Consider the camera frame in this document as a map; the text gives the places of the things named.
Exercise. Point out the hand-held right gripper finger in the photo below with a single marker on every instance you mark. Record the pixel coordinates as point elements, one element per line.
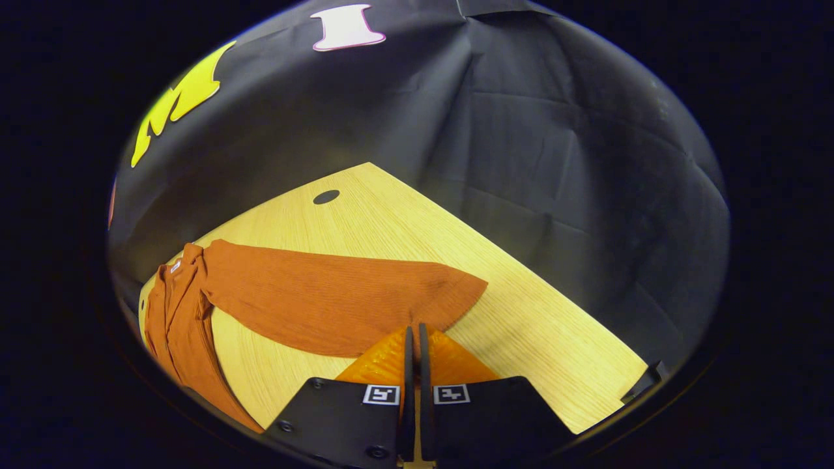
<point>408,404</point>
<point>424,404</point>

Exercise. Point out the rust orange garment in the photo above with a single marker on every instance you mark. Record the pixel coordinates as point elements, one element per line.
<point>326,299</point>

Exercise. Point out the black backdrop cloth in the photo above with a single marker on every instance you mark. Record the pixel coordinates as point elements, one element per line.
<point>554,163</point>

